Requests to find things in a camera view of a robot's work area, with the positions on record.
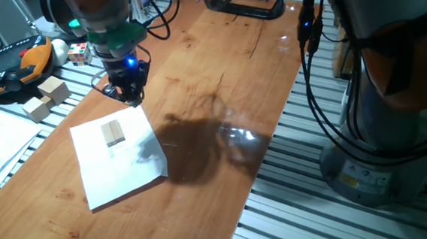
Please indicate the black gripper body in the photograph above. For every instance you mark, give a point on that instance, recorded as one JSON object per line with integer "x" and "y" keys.
{"x": 127, "y": 71}

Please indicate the black orange teach pendant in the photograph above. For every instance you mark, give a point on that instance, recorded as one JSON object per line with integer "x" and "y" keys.
{"x": 3, "y": 70}

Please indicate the white egg-shaped object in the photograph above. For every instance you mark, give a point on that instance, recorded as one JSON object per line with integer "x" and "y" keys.
{"x": 60, "y": 51}

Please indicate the large wooden cube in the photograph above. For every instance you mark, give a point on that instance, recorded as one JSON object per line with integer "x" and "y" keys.
{"x": 54, "y": 89}

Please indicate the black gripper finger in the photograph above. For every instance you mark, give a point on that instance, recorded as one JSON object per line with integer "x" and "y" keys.
{"x": 117, "y": 92}
{"x": 137, "y": 95}

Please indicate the Rubik's cube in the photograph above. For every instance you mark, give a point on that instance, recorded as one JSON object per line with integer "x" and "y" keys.
{"x": 79, "y": 54}

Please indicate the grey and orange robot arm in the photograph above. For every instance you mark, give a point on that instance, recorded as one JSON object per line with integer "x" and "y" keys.
{"x": 378, "y": 2}

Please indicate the small wooden block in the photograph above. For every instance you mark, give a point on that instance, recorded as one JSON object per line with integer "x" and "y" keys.
{"x": 48, "y": 102}

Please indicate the black clamp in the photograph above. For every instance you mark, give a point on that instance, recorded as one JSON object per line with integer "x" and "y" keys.
{"x": 259, "y": 12}

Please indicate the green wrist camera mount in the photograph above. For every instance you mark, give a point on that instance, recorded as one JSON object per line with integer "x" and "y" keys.
{"x": 121, "y": 35}

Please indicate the glossy brown wooden board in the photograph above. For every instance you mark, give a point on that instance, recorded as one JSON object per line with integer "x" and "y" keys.
{"x": 213, "y": 66}

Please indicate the white paper sheet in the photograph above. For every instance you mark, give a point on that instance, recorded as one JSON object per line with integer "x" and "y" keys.
{"x": 126, "y": 170}

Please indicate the medium wooden cube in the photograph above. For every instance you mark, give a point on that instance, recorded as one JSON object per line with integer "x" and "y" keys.
{"x": 35, "y": 109}

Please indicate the flat wooden block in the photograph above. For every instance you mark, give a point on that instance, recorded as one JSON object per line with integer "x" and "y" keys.
{"x": 108, "y": 136}
{"x": 117, "y": 130}

